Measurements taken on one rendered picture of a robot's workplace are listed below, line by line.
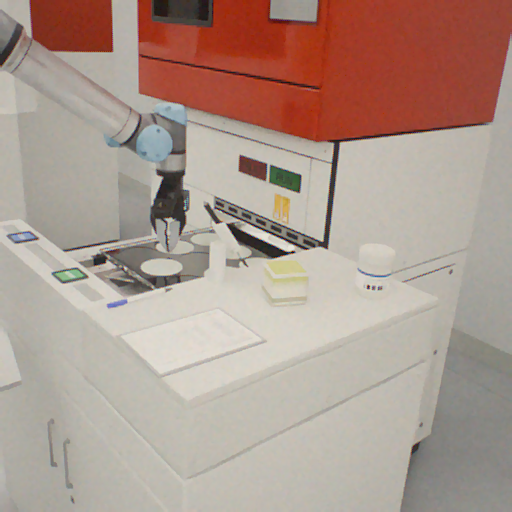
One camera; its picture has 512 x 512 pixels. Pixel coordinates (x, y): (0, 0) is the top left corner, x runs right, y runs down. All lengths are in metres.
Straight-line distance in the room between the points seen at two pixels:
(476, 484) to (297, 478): 1.29
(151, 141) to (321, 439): 0.68
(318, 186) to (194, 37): 0.56
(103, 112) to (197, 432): 0.65
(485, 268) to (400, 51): 1.64
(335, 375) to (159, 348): 0.32
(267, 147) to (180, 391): 0.85
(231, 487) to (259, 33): 1.01
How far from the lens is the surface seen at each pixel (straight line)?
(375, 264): 1.22
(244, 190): 1.69
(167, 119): 1.45
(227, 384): 0.94
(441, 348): 2.19
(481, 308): 3.07
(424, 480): 2.35
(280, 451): 1.11
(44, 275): 1.32
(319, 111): 1.39
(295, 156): 1.52
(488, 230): 2.96
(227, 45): 1.63
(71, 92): 1.24
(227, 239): 1.23
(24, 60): 1.22
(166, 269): 1.48
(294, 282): 1.16
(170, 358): 0.99
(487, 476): 2.45
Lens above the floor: 1.48
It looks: 22 degrees down
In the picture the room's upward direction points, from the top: 4 degrees clockwise
